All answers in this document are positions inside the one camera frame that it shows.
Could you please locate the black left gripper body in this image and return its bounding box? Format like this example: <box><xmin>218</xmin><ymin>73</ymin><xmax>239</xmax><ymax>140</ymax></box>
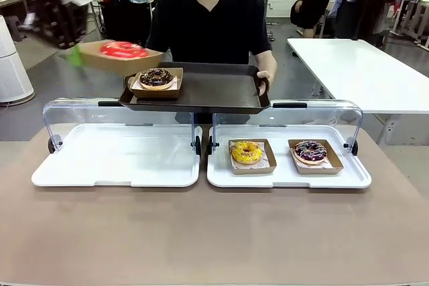
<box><xmin>31</xmin><ymin>0</ymin><xmax>89</xmax><ymax>50</ymax></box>

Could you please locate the cardboard tray of red donut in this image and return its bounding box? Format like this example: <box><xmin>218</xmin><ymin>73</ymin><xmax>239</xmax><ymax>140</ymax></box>
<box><xmin>78</xmin><ymin>42</ymin><xmax>166</xmax><ymax>78</ymax></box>

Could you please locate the red glazed donut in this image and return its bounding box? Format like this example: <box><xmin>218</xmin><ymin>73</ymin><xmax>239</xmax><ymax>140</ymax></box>
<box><xmin>99</xmin><ymin>40</ymin><xmax>149</xmax><ymax>60</ymax></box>

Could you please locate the chocolate sprinkled donut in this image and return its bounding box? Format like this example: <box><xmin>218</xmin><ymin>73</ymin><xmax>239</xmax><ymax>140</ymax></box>
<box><xmin>138</xmin><ymin>68</ymin><xmax>175</xmax><ymax>91</ymax></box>

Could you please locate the cardboard tray of chocolate donut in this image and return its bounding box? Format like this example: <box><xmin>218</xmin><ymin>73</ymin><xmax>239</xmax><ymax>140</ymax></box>
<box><xmin>129</xmin><ymin>66</ymin><xmax>184</xmax><ymax>100</ymax></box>

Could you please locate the dark brown serving tray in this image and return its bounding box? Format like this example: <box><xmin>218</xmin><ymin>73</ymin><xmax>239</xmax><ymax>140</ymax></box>
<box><xmin>118</xmin><ymin>62</ymin><xmax>272</xmax><ymax>115</ymax></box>

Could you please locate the person's left forearm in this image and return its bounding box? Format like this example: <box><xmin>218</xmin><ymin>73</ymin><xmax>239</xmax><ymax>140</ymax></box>
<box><xmin>257</xmin><ymin>49</ymin><xmax>279</xmax><ymax>74</ymax></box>

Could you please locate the person's black shirt torso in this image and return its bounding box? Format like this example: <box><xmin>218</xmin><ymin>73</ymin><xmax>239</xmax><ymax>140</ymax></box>
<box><xmin>145</xmin><ymin>0</ymin><xmax>273</xmax><ymax>125</ymax></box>

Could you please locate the yellow sprinkled donut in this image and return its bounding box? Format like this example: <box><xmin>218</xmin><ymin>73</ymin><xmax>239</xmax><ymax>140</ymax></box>
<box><xmin>231</xmin><ymin>141</ymin><xmax>263</xmax><ymax>165</ymax></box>

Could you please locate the cardboard tray of yellow donut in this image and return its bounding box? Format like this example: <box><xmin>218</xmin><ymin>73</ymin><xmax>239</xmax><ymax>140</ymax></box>
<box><xmin>228</xmin><ymin>138</ymin><xmax>278</xmax><ymax>175</ymax></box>

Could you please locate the purple drizzled donut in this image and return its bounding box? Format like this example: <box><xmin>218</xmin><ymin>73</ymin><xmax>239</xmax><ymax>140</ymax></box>
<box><xmin>293</xmin><ymin>140</ymin><xmax>328</xmax><ymax>166</ymax></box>

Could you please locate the cardboard tray of purple donut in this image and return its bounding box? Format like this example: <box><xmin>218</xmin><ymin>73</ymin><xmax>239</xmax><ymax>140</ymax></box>
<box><xmin>288</xmin><ymin>138</ymin><xmax>345</xmax><ymax>175</ymax></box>

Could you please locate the person's left hand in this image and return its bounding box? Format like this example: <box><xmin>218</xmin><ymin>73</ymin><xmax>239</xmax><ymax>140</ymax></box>
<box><xmin>255</xmin><ymin>69</ymin><xmax>278</xmax><ymax>96</ymax></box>

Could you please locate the clear display lid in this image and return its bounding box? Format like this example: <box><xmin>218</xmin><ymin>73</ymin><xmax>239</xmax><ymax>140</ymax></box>
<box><xmin>42</xmin><ymin>97</ymin><xmax>202</xmax><ymax>157</ymax></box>
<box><xmin>208</xmin><ymin>98</ymin><xmax>364</xmax><ymax>157</ymax></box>

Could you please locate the white display tray base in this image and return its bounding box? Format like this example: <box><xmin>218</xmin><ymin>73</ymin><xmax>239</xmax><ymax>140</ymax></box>
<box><xmin>206</xmin><ymin>124</ymin><xmax>373</xmax><ymax>189</ymax></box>
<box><xmin>30</xmin><ymin>123</ymin><xmax>201</xmax><ymax>188</ymax></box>

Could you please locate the white background table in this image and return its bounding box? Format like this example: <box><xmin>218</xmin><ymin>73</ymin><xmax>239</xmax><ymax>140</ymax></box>
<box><xmin>286</xmin><ymin>37</ymin><xmax>429</xmax><ymax>145</ymax></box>

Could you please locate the bystander in dark coat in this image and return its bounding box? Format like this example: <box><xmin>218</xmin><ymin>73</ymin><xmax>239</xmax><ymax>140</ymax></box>
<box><xmin>329</xmin><ymin>0</ymin><xmax>412</xmax><ymax>48</ymax></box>

